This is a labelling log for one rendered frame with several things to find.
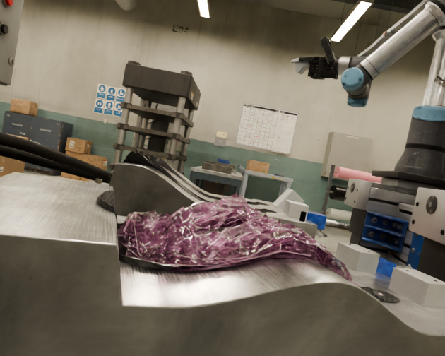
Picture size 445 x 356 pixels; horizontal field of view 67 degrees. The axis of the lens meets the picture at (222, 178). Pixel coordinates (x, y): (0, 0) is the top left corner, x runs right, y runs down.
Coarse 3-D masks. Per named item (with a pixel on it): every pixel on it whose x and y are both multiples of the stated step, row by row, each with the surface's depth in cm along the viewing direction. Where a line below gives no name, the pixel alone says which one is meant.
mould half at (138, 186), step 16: (112, 176) 59; (128, 176) 59; (144, 176) 59; (160, 176) 59; (176, 176) 74; (128, 192) 59; (144, 192) 59; (160, 192) 60; (176, 192) 60; (128, 208) 60; (144, 208) 60; (160, 208) 60; (176, 208) 60; (272, 208) 72; (304, 224) 61
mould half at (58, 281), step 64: (0, 192) 28; (64, 192) 34; (0, 256) 19; (64, 256) 20; (0, 320) 19; (64, 320) 20; (128, 320) 21; (192, 320) 23; (256, 320) 24; (320, 320) 26; (384, 320) 28
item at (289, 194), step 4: (288, 188) 80; (284, 192) 80; (288, 192) 77; (292, 192) 76; (280, 196) 80; (284, 196) 77; (288, 196) 76; (292, 196) 76; (296, 196) 76; (276, 200) 80; (280, 200) 77; (284, 200) 76; (292, 200) 76; (296, 200) 76; (300, 200) 76; (276, 204) 77; (280, 204) 76; (284, 204) 76; (280, 208) 76; (316, 232) 78; (320, 232) 78; (320, 236) 78
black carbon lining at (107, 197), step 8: (104, 192) 36; (112, 192) 37; (104, 200) 36; (112, 200) 38; (112, 208) 29; (120, 224) 40; (120, 248) 33; (120, 256) 28; (128, 256) 28; (136, 264) 28; (144, 264) 28; (152, 264) 28; (368, 288) 40; (376, 296) 39; (384, 296) 39; (392, 296) 39
